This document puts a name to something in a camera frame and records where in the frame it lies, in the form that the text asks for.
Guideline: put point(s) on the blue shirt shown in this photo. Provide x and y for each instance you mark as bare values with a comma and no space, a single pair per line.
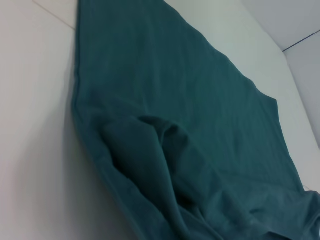
175,112

